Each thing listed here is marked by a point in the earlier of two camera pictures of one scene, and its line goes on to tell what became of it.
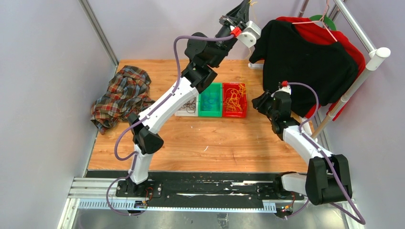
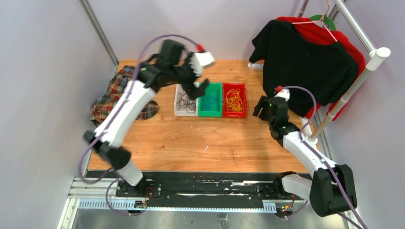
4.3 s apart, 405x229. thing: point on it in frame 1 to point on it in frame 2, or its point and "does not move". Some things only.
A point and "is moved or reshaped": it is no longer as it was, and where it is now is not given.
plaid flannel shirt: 128,93 does not move
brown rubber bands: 190,105 does not move
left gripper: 239,13 to 194,92
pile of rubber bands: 232,96 is moved or reshaped
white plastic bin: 189,109 does not move
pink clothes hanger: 321,20 does not move
